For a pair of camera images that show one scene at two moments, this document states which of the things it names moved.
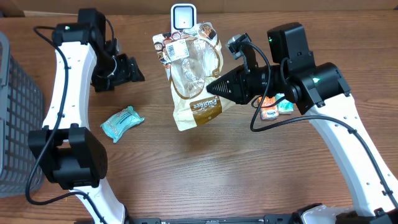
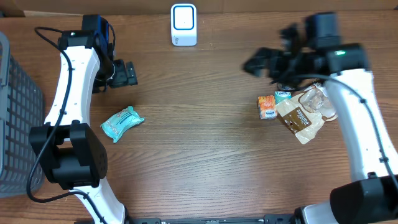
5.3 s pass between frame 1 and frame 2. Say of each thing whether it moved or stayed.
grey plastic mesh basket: stayed
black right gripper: moved
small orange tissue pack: stayed
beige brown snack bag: moved
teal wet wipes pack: stayed
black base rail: stayed
